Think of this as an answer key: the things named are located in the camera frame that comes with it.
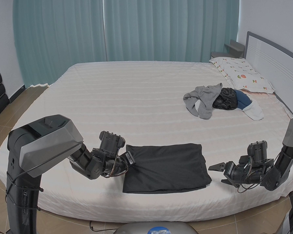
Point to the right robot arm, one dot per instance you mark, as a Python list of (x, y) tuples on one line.
[(273, 177)]

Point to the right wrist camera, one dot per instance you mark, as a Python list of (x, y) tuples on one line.
[(244, 160)]

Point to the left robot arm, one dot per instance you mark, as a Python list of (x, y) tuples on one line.
[(51, 135)]

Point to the grey bedside table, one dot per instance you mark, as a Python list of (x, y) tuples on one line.
[(234, 46)]

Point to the dark blue garment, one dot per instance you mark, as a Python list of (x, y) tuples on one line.
[(243, 100)]

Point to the white printed pillow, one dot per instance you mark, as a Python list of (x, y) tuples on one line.
[(244, 74)]

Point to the blue-green curtain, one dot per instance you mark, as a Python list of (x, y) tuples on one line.
[(171, 21), (58, 33)]

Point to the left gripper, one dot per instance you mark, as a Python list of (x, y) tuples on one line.
[(123, 164)]

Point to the grey garment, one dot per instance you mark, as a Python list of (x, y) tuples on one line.
[(205, 96)]

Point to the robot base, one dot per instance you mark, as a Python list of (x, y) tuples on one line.
[(136, 229)]

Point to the black T-shirt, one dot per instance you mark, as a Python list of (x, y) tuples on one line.
[(166, 167)]

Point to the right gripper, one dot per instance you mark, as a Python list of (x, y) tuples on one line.
[(235, 173)]

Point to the bed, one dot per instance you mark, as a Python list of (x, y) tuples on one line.
[(136, 101)]

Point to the black patterned garment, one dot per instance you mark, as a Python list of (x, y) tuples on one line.
[(225, 99)]

